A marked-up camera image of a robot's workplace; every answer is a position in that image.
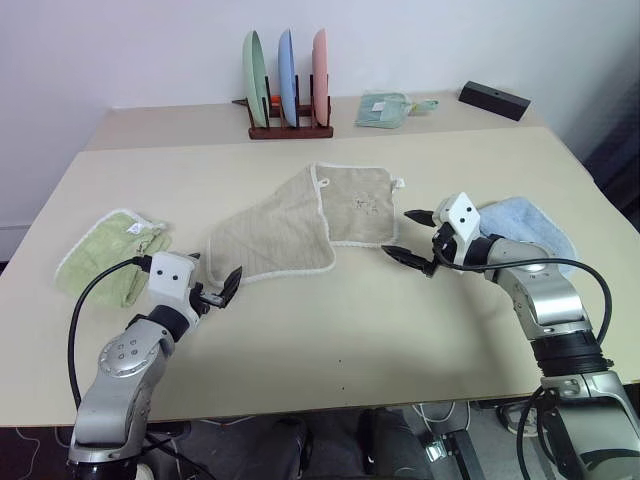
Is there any black metal stand leg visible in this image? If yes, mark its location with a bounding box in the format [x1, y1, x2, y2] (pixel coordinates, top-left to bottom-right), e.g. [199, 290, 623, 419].
[443, 428, 489, 480]

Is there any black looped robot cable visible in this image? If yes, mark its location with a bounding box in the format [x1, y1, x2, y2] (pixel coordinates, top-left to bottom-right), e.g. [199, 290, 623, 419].
[514, 387, 560, 480]

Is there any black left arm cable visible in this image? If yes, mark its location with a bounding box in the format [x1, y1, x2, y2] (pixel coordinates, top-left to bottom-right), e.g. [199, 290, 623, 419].
[67, 254, 154, 409]

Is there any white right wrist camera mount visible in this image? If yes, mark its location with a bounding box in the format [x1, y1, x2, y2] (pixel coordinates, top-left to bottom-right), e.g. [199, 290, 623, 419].
[432, 192, 483, 261]

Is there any light blue towel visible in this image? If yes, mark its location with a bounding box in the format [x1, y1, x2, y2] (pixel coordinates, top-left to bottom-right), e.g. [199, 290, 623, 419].
[477, 196, 582, 279]

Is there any black rectangular box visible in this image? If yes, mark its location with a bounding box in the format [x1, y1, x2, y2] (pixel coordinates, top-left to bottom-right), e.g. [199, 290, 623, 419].
[458, 79, 533, 123]

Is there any thin white cable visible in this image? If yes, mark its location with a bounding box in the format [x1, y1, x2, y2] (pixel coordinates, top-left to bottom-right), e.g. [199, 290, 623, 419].
[413, 399, 472, 437]

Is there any dark furniture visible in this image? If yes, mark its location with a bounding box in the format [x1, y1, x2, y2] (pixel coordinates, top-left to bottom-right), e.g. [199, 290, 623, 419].
[582, 74, 640, 222]

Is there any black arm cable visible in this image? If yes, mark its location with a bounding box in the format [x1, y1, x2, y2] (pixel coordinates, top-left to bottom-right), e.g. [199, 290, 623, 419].
[67, 254, 154, 409]
[433, 239, 614, 347]

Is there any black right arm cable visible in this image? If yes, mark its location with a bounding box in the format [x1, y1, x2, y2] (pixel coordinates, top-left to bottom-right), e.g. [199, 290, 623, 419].
[433, 239, 614, 347]

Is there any folded teal cloth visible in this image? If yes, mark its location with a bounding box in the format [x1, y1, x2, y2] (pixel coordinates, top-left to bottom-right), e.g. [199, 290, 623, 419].
[353, 90, 413, 130]

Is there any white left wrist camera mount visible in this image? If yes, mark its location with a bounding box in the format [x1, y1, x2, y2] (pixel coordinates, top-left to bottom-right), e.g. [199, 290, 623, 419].
[146, 251, 203, 329]

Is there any black floor cable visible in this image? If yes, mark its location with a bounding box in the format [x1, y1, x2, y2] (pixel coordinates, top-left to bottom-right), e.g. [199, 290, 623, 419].
[143, 429, 214, 480]

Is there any dark rounded shape white mark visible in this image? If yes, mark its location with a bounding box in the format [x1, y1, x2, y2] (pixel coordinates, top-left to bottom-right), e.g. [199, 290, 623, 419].
[356, 407, 434, 480]

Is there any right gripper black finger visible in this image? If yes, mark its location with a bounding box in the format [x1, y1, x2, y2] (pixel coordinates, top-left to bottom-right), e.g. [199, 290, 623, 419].
[381, 244, 435, 277]
[403, 209, 437, 228]

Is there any light green towel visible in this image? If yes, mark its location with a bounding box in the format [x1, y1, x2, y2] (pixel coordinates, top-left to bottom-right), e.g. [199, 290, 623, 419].
[53, 208, 174, 308]

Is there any pink plate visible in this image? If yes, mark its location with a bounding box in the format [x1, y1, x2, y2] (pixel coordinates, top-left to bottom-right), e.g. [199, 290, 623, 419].
[311, 28, 332, 127]

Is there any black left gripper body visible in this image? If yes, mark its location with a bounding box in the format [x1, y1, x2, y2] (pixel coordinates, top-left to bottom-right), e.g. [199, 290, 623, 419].
[187, 282, 225, 318]

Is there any blue plate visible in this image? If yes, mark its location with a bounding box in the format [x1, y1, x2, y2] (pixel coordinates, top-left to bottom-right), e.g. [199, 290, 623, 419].
[277, 28, 301, 128]

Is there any green plate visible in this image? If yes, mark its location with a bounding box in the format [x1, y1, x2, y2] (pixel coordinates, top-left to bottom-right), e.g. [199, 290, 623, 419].
[242, 29, 272, 129]

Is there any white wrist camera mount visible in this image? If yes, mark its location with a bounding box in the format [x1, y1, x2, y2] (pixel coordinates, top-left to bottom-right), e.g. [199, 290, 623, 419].
[146, 251, 203, 329]
[432, 192, 483, 261]

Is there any dark wooden plate rack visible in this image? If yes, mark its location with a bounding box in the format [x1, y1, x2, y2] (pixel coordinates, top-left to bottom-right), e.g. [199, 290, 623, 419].
[232, 74, 335, 142]

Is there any beige towel with white trim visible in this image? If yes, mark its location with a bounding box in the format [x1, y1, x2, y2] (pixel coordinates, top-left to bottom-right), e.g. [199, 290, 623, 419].
[205, 160, 407, 292]

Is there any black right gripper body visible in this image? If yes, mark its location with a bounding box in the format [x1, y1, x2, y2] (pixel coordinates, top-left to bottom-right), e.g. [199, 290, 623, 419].
[429, 223, 469, 275]

